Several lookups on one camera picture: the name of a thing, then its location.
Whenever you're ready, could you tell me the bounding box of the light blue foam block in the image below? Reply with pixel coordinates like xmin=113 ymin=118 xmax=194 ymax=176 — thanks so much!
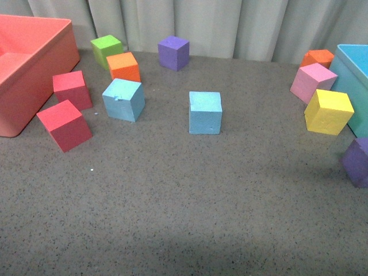
xmin=189 ymin=91 xmax=223 ymax=135

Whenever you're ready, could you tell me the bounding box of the purple foam block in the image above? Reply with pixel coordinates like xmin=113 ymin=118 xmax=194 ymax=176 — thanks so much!
xmin=158 ymin=36 xmax=190 ymax=71
xmin=341 ymin=137 xmax=367 ymax=188

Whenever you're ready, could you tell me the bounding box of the orange foam block left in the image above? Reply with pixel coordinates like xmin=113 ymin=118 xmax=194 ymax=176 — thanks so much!
xmin=106 ymin=52 xmax=141 ymax=82

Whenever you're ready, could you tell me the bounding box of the grey curtain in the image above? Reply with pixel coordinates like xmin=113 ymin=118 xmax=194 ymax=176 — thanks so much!
xmin=1 ymin=1 xmax=367 ymax=64

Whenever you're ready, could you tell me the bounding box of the green foam block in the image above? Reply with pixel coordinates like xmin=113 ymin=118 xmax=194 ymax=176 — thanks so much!
xmin=90 ymin=34 xmax=124 ymax=70

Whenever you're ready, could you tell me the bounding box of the orange foam block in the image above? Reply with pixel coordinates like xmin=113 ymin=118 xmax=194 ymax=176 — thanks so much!
xmin=300 ymin=49 xmax=334 ymax=69
xmin=106 ymin=52 xmax=141 ymax=82

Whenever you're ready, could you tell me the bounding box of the light blue plastic bin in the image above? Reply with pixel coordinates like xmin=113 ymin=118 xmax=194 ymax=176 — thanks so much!
xmin=329 ymin=44 xmax=367 ymax=137

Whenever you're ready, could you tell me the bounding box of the red foam block rear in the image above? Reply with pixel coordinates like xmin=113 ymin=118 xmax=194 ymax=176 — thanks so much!
xmin=52 ymin=71 xmax=93 ymax=110

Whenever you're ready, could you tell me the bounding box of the red foam block front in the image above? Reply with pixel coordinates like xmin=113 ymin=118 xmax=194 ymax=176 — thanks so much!
xmin=36 ymin=100 xmax=93 ymax=152

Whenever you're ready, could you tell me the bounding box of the yellow foam block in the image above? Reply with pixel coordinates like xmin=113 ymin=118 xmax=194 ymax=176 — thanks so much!
xmin=304 ymin=89 xmax=355 ymax=135

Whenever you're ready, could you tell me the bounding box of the purple foam block near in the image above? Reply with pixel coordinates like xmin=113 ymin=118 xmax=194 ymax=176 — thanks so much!
xmin=341 ymin=137 xmax=367 ymax=188

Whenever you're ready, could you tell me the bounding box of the red foam block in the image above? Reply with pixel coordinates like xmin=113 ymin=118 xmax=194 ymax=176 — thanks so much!
xmin=52 ymin=71 xmax=93 ymax=110
xmin=36 ymin=100 xmax=93 ymax=152

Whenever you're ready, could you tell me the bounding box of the purple foam block far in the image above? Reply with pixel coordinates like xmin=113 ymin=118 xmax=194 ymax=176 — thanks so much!
xmin=158 ymin=36 xmax=190 ymax=71

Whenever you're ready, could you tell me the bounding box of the orange foam block right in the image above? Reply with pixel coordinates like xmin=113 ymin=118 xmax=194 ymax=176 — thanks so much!
xmin=300 ymin=49 xmax=334 ymax=69

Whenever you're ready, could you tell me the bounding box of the pink foam block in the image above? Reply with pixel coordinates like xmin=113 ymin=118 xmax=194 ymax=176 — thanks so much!
xmin=290 ymin=63 xmax=338 ymax=104

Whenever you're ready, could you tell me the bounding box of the red plastic bin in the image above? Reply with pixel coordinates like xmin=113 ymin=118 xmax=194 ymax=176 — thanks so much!
xmin=1 ymin=14 xmax=80 ymax=137

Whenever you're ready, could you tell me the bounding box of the light blue block with dent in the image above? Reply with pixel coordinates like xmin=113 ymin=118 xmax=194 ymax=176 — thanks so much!
xmin=102 ymin=78 xmax=145 ymax=122

